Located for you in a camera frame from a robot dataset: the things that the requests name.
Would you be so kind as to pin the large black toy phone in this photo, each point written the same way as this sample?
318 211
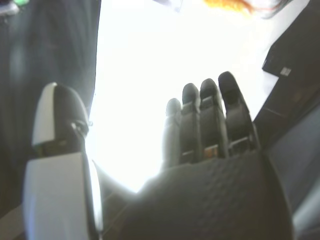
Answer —
295 50

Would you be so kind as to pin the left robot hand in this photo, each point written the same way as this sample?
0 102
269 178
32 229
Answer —
200 200

